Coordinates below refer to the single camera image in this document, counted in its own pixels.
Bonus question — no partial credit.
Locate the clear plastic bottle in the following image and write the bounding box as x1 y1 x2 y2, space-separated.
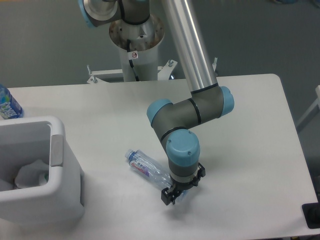
125 149 173 192

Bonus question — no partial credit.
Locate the blue labelled water bottle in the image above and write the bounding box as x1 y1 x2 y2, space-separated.
0 84 24 120

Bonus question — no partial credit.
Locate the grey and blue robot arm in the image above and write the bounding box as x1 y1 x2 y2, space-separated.
78 0 235 205

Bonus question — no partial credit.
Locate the white plastic trash can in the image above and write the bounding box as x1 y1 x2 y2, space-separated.
0 116 85 225

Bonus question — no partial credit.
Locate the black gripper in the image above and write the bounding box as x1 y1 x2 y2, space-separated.
160 162 206 206

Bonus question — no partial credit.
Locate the white frame at right edge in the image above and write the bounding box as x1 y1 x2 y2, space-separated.
296 85 320 133

